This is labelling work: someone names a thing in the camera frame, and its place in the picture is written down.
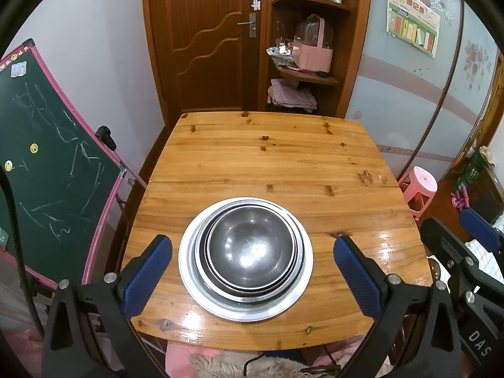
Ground pink bowl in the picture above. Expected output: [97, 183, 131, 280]
[198, 203, 305, 302]

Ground large white plate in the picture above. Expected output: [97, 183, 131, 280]
[178, 196, 314, 321]

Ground wooden door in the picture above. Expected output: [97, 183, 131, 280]
[141, 0, 272, 115]

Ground person's beige fuzzy garment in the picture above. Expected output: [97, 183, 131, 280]
[189, 352, 355, 378]

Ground pink basket with clear dome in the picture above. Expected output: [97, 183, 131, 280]
[293, 14, 335, 72]

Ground person's pink garment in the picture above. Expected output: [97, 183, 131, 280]
[165, 335, 367, 378]

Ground green chalkboard easel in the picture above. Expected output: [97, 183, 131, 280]
[0, 38, 148, 294]

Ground crumpled foil wrappers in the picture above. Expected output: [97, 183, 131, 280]
[267, 37, 296, 61]

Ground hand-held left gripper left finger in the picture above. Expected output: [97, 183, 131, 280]
[41, 234, 173, 378]

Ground wooden corner shelf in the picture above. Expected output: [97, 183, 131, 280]
[258, 0, 373, 119]

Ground silver door handle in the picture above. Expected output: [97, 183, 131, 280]
[237, 13, 257, 39]

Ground pink flower wall sticker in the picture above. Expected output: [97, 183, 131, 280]
[462, 39, 489, 73]

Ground wall poster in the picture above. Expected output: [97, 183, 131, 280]
[386, 0, 441, 59]

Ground pink toy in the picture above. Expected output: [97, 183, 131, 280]
[451, 187, 471, 211]

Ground medium steel bowl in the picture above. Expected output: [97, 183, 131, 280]
[203, 205, 301, 296]

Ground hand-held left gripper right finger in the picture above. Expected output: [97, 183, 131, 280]
[333, 235, 461, 378]

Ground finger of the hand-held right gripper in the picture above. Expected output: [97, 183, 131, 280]
[419, 216, 504, 304]
[460, 208, 504, 253]

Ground green printed box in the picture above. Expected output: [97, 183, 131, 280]
[455, 147, 489, 192]

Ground folded pink cloth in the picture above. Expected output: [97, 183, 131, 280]
[268, 78, 318, 113]

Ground pink plastic stool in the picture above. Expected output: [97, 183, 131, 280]
[398, 166, 438, 221]

